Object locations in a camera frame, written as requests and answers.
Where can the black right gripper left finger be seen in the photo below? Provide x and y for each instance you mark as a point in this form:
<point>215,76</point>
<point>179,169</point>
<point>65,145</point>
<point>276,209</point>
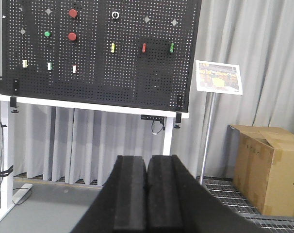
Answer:
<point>120,207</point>

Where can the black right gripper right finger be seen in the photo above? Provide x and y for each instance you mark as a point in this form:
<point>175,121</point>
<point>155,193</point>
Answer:
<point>177,203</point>

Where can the black white rotary selector switch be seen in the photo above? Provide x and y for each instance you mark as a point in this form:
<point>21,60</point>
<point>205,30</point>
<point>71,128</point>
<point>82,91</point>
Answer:
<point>115,15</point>

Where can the lower red push button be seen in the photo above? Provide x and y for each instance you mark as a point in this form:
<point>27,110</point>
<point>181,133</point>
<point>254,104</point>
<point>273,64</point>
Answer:
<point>72,36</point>

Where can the red push button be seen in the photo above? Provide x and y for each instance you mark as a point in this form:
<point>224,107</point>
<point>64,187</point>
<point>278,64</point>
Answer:
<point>73,13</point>
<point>72,36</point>

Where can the green push button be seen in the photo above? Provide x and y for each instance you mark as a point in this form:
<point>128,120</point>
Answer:
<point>47,34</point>

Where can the upper red push button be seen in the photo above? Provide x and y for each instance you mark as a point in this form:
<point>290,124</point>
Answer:
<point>73,13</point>

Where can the metal floor grating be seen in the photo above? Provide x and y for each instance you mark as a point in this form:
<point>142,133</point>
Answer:
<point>224,190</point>

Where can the black right table clamp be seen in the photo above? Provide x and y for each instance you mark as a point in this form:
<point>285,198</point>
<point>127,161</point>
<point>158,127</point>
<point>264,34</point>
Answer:
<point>177,120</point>

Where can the black table clamp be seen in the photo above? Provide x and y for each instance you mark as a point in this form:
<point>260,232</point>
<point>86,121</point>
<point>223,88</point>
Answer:
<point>177,120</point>
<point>13,104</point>

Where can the grey curtain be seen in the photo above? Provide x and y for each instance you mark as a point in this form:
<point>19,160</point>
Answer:
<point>257,35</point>

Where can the black under-table control box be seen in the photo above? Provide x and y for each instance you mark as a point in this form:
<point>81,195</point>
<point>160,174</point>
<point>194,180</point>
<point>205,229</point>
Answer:
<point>152,118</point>

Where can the brown cardboard box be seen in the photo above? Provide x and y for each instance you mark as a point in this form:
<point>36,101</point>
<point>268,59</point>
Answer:
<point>264,169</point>

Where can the white power strip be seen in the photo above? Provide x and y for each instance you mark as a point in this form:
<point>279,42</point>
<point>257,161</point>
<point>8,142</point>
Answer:
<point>22,194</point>

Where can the silver sign stand pole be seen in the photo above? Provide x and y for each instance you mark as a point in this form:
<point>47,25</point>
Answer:
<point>208,132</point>

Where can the printed sign on board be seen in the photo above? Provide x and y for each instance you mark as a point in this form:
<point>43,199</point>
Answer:
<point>218,78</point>

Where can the black left table clamp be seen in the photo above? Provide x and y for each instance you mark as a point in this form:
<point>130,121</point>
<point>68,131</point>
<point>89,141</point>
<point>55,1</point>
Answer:
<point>13,104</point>

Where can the black perforated pegboard panel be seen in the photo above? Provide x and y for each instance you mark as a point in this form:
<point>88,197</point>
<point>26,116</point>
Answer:
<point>156,79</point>

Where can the white table frame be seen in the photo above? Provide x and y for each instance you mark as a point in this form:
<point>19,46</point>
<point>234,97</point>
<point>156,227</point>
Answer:
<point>8,158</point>

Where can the green toggle switch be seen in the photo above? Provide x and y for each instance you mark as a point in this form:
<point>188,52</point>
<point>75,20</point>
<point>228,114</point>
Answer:
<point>172,47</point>

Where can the red toggle switch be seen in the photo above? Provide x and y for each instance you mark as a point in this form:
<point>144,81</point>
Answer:
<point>144,47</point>

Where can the white green rocker switch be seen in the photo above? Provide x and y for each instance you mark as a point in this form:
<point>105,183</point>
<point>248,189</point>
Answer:
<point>49,66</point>

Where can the white yellow rocker switch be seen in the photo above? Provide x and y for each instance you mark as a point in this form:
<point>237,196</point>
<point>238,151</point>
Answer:
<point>25,63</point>

